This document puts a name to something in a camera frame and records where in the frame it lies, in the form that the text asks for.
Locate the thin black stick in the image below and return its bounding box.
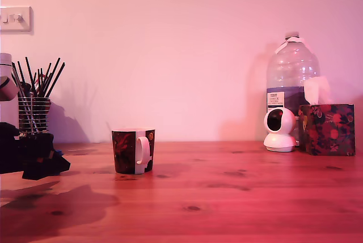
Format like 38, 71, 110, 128
24, 57, 37, 95
41, 57, 61, 97
45, 62, 66, 98
16, 61, 28, 92

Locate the large clear water bottle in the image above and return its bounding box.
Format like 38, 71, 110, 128
265, 31, 322, 148

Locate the white tissue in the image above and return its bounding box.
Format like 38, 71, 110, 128
303, 76, 333, 105

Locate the dark floral tissue box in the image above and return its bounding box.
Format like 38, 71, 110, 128
298, 103, 356, 157

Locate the striped wire basket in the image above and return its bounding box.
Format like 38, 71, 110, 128
18, 96, 52, 135

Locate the dark patterned mug white handle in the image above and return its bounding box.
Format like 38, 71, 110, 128
111, 127, 156, 175

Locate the white wall switch plate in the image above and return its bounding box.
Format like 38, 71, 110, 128
0, 6, 32, 32

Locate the small white round camera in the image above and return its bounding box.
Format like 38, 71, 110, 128
263, 107, 298, 153

